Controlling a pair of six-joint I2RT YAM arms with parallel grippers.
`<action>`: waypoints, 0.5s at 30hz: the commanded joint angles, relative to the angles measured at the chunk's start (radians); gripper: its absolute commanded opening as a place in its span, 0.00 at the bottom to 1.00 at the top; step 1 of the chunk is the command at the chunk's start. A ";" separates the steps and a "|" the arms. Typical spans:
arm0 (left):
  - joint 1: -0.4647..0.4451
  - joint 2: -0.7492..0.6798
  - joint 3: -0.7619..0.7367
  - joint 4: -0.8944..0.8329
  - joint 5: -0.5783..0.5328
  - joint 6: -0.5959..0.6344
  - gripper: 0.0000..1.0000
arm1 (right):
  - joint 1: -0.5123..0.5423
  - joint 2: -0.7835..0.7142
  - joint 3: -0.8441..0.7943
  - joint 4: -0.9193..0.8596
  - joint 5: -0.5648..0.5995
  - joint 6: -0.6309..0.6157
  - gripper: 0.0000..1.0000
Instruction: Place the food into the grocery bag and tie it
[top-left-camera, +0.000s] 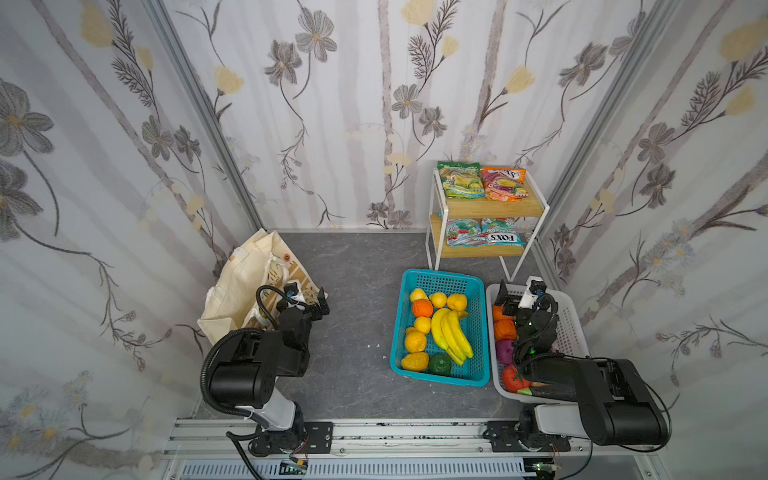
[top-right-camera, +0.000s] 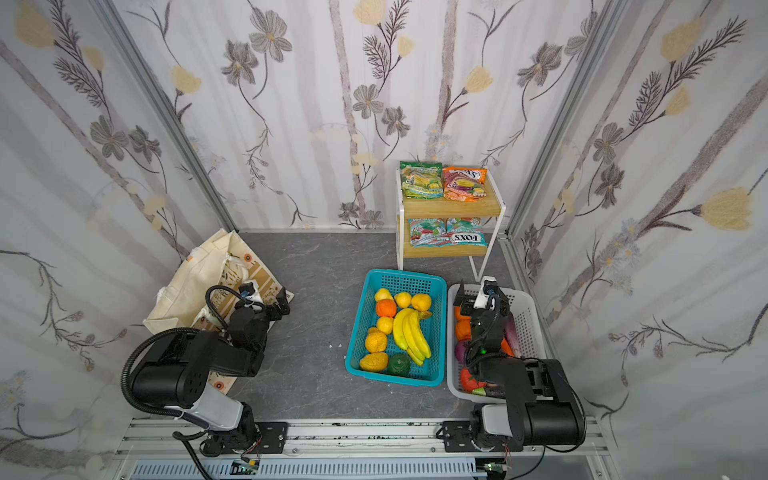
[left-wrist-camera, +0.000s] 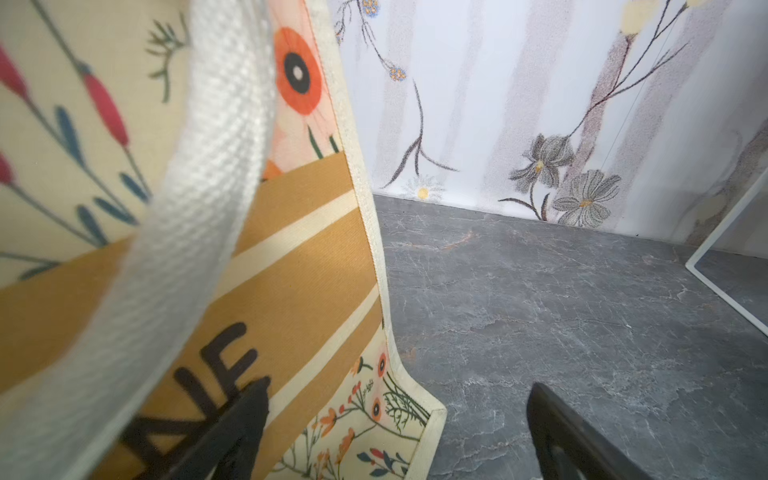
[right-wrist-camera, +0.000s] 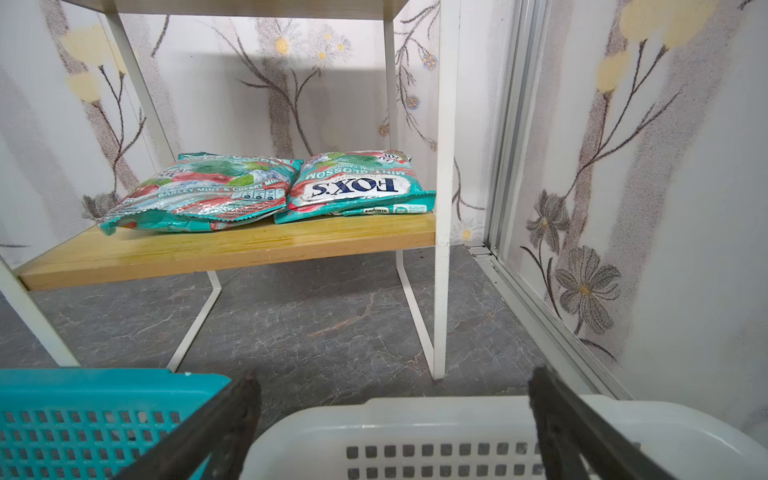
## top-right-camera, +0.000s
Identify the yellow bell pepper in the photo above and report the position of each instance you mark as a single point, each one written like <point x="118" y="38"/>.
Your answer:
<point x="421" y="302"/>

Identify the teal candy bag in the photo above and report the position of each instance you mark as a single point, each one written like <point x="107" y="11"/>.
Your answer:
<point x="427" y="232"/>

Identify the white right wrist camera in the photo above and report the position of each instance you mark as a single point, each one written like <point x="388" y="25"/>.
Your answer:
<point x="488" y="291"/>

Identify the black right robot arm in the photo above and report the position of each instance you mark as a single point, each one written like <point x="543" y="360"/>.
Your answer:
<point x="498" y="361"/>

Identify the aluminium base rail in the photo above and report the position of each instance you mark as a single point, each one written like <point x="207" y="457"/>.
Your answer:
<point x="354" y="449"/>

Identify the purple eggplant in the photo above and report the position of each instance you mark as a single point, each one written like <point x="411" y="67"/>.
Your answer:
<point x="511" y="338"/>

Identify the Fox's candy bag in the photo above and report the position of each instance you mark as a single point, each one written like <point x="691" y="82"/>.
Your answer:
<point x="465" y="231"/>

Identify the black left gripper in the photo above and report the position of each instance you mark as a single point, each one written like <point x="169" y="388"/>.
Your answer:
<point x="271" y="306"/>

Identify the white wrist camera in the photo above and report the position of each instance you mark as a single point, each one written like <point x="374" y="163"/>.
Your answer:
<point x="249" y="292"/>
<point x="488" y="291"/>

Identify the orange snack bag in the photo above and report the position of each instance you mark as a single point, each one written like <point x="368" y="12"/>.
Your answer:
<point x="464" y="184"/>

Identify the yellow banana bunch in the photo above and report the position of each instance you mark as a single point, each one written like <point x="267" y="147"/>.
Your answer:
<point x="409" y="337"/>

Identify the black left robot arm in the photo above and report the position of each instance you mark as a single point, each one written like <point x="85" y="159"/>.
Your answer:
<point x="167" y="374"/>

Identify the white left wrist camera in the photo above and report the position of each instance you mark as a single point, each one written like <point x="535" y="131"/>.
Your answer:
<point x="249" y="292"/>

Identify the red tomato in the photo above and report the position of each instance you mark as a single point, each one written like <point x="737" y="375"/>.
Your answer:
<point x="469" y="383"/>

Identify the green bell pepper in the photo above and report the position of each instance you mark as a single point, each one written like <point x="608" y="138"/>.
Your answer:
<point x="399" y="365"/>

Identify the yellow bumpy citrus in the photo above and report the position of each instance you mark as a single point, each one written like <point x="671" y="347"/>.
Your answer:
<point x="374" y="362"/>

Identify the small yellow lemon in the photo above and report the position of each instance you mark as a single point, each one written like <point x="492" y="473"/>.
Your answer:
<point x="403" y="300"/>

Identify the yellow orange fruit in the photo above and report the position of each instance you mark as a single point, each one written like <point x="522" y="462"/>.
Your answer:
<point x="376" y="341"/>

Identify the orange tangerine in white basket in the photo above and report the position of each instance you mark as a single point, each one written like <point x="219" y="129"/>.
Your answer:
<point x="463" y="330"/>

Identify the teal plastic basket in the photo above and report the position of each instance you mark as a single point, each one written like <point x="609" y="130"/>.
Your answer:
<point x="433" y="325"/>

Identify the cream floral tote bag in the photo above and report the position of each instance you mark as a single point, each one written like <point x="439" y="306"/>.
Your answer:
<point x="223" y="259"/>

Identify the white plastic basket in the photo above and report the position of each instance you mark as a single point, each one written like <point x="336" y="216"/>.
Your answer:
<point x="527" y="326"/>

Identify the green snack bag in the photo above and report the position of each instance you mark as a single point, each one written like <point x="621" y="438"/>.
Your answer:
<point x="421" y="180"/>

